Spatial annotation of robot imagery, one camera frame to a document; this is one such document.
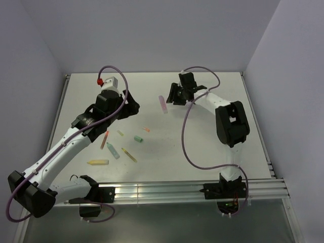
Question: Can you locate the orange thin pen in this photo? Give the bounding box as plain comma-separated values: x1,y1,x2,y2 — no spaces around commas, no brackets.
100,131,109,150

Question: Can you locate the green highlighter pen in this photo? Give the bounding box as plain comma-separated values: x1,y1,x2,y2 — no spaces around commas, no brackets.
107,143,120,159

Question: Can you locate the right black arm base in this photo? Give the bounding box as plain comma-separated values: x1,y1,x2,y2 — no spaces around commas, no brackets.
199,177,248,214

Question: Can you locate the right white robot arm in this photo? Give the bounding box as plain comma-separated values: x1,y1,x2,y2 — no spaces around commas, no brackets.
166,72,250,197

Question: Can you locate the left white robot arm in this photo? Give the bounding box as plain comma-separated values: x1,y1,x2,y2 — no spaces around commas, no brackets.
8,90,140,218

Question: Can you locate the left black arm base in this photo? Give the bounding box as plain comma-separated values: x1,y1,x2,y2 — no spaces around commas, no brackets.
68,186,115,223

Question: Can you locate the green pen cap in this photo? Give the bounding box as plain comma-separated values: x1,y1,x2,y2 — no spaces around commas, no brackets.
134,136,143,143

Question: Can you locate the yellow highlighter pen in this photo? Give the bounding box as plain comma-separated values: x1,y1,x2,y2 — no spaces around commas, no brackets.
87,159,109,166

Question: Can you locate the yellow thin pen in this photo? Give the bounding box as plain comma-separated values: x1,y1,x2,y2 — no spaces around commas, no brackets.
122,148,137,163

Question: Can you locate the aluminium front rail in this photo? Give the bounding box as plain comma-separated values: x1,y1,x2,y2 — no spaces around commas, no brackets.
24,177,291,207

